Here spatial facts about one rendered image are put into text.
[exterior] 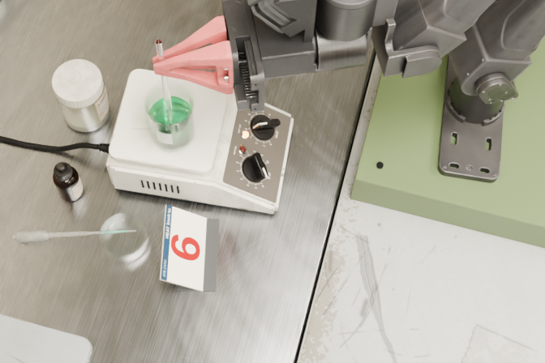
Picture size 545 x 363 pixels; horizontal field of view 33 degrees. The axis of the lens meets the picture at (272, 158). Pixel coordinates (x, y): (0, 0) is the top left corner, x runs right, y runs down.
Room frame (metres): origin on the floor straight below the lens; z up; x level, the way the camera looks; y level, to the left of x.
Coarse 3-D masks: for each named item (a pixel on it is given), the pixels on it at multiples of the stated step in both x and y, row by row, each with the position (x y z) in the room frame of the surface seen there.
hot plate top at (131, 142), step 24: (144, 72) 0.56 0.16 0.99; (144, 96) 0.52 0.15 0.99; (216, 96) 0.53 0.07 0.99; (120, 120) 0.49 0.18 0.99; (144, 120) 0.49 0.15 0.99; (216, 120) 0.50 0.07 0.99; (120, 144) 0.46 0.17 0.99; (144, 144) 0.46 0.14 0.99; (192, 144) 0.47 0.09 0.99; (216, 144) 0.47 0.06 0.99; (168, 168) 0.44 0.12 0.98; (192, 168) 0.44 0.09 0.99
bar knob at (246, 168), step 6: (252, 156) 0.47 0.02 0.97; (258, 156) 0.47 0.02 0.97; (246, 162) 0.46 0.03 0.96; (252, 162) 0.46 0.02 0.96; (258, 162) 0.46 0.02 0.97; (246, 168) 0.46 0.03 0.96; (252, 168) 0.46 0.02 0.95; (258, 168) 0.45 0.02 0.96; (264, 168) 0.45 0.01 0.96; (246, 174) 0.45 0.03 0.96; (252, 174) 0.45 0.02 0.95; (258, 174) 0.45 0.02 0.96; (264, 174) 0.45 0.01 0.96; (252, 180) 0.44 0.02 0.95; (258, 180) 0.44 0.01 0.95
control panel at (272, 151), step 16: (240, 112) 0.52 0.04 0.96; (256, 112) 0.53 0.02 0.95; (272, 112) 0.54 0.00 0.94; (240, 128) 0.50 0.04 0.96; (288, 128) 0.52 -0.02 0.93; (240, 144) 0.48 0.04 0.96; (256, 144) 0.49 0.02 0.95; (272, 144) 0.50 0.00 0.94; (240, 160) 0.46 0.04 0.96; (272, 160) 0.48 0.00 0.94; (224, 176) 0.44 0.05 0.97; (240, 176) 0.45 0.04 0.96; (272, 176) 0.46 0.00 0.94; (256, 192) 0.43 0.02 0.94; (272, 192) 0.44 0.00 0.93
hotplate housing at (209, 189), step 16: (224, 128) 0.50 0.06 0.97; (224, 144) 0.48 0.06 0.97; (288, 144) 0.51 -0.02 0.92; (112, 160) 0.45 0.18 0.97; (224, 160) 0.46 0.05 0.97; (112, 176) 0.44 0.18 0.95; (128, 176) 0.44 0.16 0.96; (144, 176) 0.43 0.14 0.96; (160, 176) 0.43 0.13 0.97; (176, 176) 0.44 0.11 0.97; (192, 176) 0.43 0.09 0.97; (208, 176) 0.44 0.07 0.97; (144, 192) 0.44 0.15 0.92; (160, 192) 0.43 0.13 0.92; (176, 192) 0.43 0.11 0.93; (192, 192) 0.43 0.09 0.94; (208, 192) 0.43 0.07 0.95; (224, 192) 0.42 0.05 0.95; (240, 192) 0.43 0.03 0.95; (240, 208) 0.42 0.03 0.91; (256, 208) 0.42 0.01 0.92; (272, 208) 0.42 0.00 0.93
